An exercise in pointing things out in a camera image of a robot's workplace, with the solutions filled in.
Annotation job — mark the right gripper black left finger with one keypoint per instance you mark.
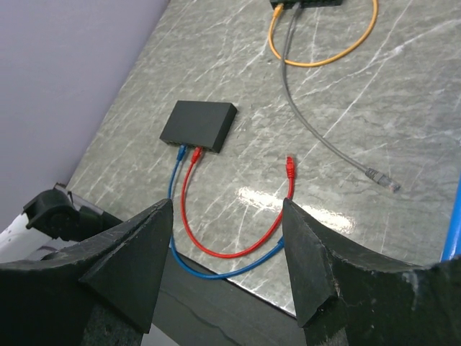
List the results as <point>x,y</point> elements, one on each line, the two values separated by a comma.
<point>101,291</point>

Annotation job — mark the black network switch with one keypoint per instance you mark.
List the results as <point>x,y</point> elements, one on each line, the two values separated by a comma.
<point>199,124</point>
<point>288,4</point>

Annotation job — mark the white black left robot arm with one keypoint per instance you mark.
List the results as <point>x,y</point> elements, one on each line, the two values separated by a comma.
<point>51,221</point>

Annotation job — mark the blue plastic bin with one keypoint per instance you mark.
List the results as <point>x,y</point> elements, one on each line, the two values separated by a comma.
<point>452,241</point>

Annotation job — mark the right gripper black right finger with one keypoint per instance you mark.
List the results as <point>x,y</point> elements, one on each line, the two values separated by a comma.
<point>347,294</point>

